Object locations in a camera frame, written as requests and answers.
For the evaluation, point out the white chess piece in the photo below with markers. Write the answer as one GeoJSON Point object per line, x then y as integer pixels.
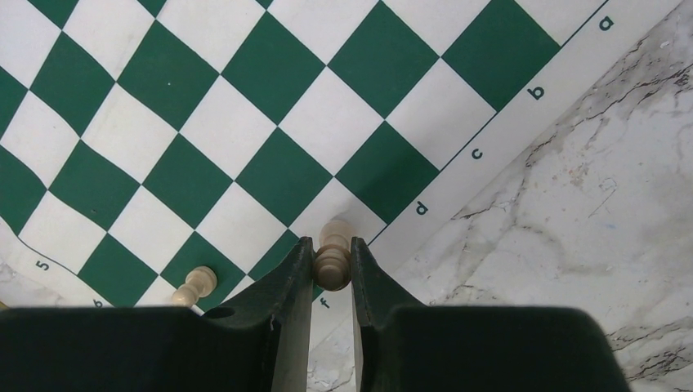
{"type": "Point", "coordinates": [331, 269]}

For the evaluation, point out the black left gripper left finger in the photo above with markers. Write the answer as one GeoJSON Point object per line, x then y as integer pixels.
{"type": "Point", "coordinates": [256, 341]}

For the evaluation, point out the green white chess board mat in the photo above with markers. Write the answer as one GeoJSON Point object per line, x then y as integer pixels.
{"type": "Point", "coordinates": [141, 139]}

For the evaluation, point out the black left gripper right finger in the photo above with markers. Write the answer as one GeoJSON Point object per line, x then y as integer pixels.
{"type": "Point", "coordinates": [402, 344]}

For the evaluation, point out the white pawn piece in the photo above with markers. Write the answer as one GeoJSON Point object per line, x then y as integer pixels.
{"type": "Point", "coordinates": [200, 282]}

